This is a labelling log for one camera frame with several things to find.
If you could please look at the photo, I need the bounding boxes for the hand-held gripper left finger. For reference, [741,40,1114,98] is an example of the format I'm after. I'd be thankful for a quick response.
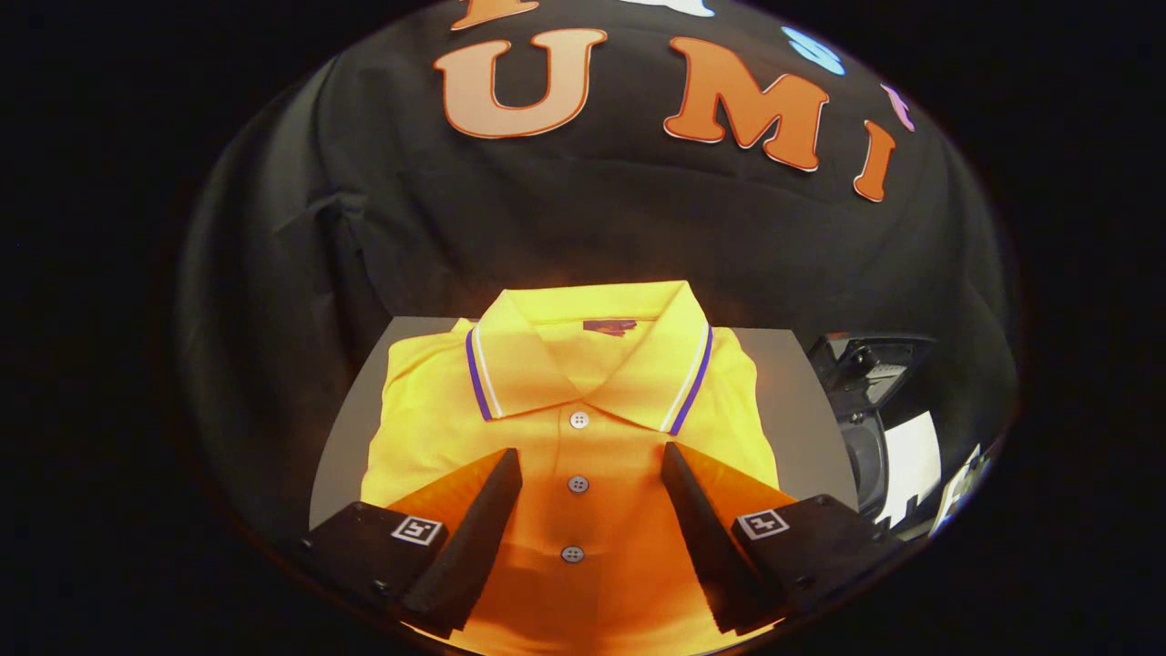
[296,446,525,639]

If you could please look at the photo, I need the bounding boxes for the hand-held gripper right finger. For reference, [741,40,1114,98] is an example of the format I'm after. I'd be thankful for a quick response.
[660,442,907,636]

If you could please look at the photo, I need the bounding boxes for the yellow polo shirt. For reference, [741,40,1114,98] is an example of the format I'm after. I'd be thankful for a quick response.
[360,280,782,655]

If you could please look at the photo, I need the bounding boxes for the white washing machine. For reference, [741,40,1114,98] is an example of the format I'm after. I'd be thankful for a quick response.
[809,333,939,529]

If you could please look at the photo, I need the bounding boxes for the black backdrop cloth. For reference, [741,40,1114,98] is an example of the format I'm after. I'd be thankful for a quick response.
[178,0,1017,548]

